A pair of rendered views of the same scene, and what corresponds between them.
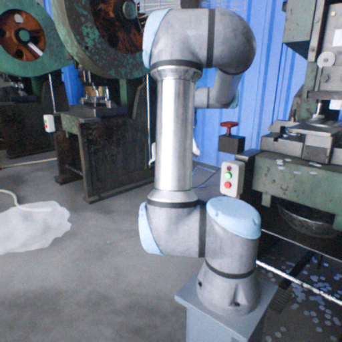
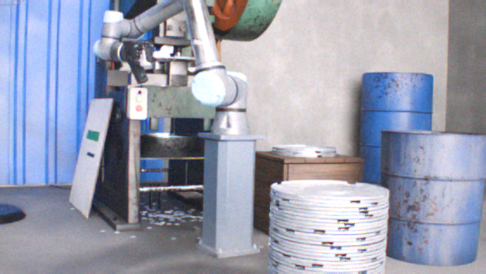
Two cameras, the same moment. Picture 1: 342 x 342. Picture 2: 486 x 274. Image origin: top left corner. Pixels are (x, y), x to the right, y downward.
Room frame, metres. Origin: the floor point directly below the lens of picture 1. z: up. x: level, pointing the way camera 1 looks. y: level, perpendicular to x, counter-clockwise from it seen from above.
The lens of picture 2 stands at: (-0.18, 1.74, 0.54)
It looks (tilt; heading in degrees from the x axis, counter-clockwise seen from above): 3 degrees down; 289
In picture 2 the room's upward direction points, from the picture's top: 2 degrees clockwise
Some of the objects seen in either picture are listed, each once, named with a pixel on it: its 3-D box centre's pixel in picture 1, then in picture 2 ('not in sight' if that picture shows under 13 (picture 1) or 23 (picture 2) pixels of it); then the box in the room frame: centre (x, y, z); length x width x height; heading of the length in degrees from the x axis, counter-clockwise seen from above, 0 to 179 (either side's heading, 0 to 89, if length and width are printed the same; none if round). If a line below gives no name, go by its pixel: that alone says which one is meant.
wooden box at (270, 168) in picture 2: not in sight; (303, 192); (0.34, -0.61, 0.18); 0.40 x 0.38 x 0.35; 129
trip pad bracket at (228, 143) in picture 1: (230, 155); (115, 90); (1.12, -0.27, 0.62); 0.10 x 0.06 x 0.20; 46
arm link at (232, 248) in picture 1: (228, 230); (230, 90); (0.52, -0.14, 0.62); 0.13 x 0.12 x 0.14; 83
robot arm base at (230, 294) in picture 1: (228, 273); (230, 120); (0.52, -0.14, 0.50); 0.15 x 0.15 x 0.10
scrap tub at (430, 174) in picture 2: not in sight; (430, 192); (-0.23, -0.40, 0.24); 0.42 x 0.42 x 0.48
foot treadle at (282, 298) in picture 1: (296, 270); (173, 192); (0.97, -0.56, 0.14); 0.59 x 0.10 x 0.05; 136
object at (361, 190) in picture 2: not in sight; (329, 189); (0.04, 0.45, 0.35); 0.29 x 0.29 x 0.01
